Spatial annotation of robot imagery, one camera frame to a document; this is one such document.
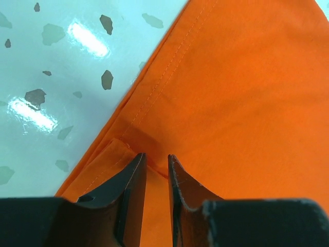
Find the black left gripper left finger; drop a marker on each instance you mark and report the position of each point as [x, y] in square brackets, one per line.
[109, 215]

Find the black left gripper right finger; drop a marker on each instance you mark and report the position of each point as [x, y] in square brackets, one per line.
[201, 218]

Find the orange t shirt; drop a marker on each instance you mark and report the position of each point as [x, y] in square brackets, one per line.
[238, 91]

